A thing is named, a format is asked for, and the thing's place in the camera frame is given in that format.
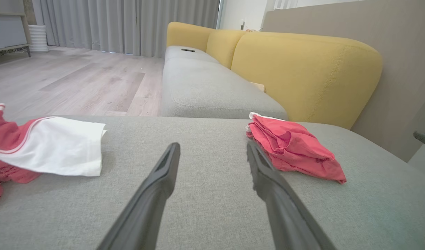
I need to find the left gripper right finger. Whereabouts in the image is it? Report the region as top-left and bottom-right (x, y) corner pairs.
(247, 141), (338, 250)

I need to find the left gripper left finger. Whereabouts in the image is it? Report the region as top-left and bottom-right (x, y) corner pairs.
(97, 142), (181, 250)

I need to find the red shirt with white sleeves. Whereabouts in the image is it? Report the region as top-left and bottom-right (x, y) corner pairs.
(0, 103), (107, 209)

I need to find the red garment pile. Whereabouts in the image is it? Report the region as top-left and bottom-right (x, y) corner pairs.
(246, 112), (347, 184)

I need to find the wide grey sofa seat cushion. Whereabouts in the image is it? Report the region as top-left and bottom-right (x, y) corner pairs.
(0, 116), (425, 250)

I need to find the beige panel behind sofa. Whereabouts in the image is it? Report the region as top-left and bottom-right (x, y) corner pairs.
(262, 0), (425, 163)

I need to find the long grey sofa seat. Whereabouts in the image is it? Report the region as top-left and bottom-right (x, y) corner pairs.
(160, 45), (288, 120)

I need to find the yellow sofa backrest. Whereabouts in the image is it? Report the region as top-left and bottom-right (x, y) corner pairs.
(166, 22), (383, 130)

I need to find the grey pleated curtain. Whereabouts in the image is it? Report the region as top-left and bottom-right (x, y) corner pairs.
(32, 0), (221, 58)

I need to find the white ribbed cylinder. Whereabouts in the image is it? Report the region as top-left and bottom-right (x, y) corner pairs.
(28, 25), (49, 53)

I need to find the grey wooden cabinet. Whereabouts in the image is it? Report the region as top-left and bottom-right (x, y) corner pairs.
(0, 0), (32, 58)

